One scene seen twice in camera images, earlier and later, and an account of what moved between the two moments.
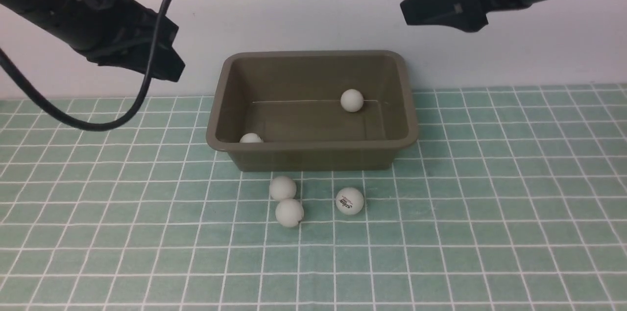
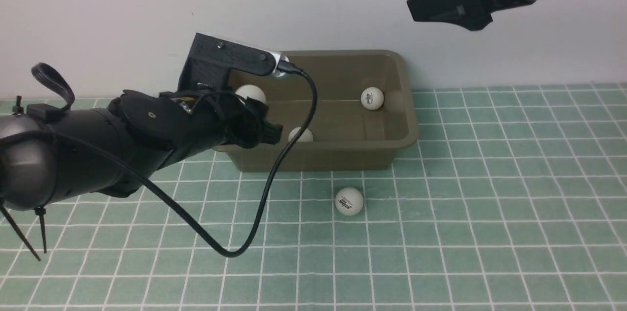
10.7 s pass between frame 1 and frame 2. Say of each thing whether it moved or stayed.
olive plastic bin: stayed
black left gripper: moved
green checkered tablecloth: stayed
